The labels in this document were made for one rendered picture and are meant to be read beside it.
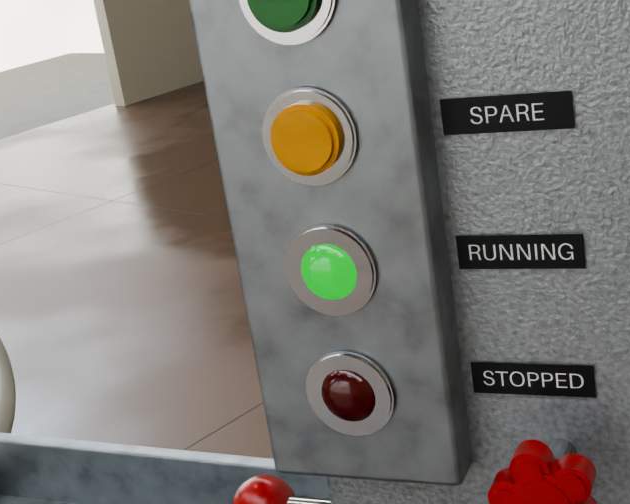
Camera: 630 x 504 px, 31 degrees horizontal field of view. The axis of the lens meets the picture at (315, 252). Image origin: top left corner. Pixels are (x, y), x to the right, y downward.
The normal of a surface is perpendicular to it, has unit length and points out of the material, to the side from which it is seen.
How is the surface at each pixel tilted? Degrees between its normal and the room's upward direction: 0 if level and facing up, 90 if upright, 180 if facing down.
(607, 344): 90
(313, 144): 90
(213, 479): 90
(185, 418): 0
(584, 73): 90
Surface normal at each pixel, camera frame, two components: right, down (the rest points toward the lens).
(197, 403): -0.15, -0.93
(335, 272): -0.15, 0.27
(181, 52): 0.72, 0.12
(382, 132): -0.37, 0.36
